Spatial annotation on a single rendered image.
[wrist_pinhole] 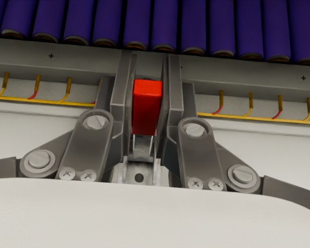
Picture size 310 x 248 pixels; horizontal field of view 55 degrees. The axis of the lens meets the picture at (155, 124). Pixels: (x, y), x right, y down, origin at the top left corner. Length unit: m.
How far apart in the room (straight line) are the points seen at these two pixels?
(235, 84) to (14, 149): 0.15
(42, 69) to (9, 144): 0.05
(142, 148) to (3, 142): 0.10
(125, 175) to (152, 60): 0.08
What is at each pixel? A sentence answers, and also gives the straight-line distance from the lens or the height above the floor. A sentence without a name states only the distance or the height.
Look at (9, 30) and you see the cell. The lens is 0.23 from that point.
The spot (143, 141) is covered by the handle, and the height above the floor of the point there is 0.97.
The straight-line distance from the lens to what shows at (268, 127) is 0.22.
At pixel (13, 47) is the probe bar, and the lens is 0.21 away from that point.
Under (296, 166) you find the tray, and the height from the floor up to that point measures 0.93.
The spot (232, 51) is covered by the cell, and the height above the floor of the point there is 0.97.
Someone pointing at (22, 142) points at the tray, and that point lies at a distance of 0.21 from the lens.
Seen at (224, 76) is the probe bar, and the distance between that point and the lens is 0.20.
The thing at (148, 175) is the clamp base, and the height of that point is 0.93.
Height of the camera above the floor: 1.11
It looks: 57 degrees down
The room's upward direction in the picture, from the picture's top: 9 degrees clockwise
